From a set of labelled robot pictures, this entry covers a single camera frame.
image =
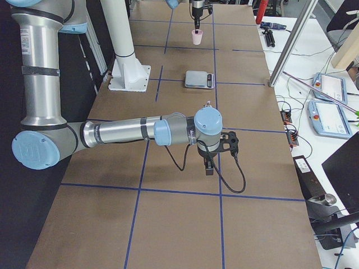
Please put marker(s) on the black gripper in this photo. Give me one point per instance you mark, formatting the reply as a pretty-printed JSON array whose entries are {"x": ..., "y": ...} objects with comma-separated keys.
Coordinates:
[
  {"x": 207, "y": 153},
  {"x": 197, "y": 6}
]

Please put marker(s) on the pink plastic cup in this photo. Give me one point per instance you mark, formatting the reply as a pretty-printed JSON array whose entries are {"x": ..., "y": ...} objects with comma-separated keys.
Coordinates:
[{"x": 196, "y": 36}]

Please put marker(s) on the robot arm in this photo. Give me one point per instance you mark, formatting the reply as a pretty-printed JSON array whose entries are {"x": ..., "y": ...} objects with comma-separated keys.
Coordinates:
[
  {"x": 174, "y": 4},
  {"x": 46, "y": 137}
]

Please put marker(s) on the digital kitchen scale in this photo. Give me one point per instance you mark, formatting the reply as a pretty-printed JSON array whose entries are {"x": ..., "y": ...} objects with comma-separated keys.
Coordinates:
[{"x": 199, "y": 80}]

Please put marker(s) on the red cylinder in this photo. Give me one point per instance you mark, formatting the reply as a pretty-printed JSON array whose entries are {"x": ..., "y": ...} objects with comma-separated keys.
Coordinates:
[{"x": 261, "y": 11}]

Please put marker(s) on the folded blue umbrella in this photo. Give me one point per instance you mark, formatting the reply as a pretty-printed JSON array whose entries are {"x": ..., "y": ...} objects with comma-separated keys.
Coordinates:
[{"x": 272, "y": 26}]

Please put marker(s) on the black folded tripod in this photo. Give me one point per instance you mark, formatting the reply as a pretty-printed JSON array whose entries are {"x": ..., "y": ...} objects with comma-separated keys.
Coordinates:
[{"x": 269, "y": 38}]

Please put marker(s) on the black power strip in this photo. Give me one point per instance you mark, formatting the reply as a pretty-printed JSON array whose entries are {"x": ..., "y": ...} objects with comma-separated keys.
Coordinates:
[{"x": 290, "y": 129}]

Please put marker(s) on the brown paper table cover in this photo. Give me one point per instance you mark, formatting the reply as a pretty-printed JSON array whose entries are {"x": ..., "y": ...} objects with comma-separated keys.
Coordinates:
[{"x": 209, "y": 184}]

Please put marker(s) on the black box with white label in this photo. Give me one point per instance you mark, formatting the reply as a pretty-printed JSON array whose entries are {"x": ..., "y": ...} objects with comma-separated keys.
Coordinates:
[{"x": 309, "y": 183}]

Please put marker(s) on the near blue teach pendant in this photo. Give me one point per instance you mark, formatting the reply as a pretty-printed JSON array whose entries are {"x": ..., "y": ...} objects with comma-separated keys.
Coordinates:
[{"x": 328, "y": 120}]

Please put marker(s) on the blue teach pendant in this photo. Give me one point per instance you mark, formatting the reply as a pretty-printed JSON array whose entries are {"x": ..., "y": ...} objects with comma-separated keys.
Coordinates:
[
  {"x": 331, "y": 85},
  {"x": 328, "y": 120}
]

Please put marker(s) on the far blue teach pendant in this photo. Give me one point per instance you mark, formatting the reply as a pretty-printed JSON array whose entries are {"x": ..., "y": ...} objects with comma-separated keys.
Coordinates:
[{"x": 331, "y": 85}]

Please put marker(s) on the grabber stick with green tip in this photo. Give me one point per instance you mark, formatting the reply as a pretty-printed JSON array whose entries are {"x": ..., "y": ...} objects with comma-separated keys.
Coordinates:
[{"x": 354, "y": 111}]

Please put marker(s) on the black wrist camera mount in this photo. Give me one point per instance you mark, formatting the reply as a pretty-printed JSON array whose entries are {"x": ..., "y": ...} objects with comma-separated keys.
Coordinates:
[{"x": 229, "y": 142}]

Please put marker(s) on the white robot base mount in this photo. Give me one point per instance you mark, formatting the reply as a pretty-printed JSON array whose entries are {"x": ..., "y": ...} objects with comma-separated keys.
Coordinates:
[{"x": 128, "y": 74}]

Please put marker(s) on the aluminium frame post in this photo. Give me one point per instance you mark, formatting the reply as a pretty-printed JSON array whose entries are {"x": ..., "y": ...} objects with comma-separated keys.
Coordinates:
[{"x": 292, "y": 40}]

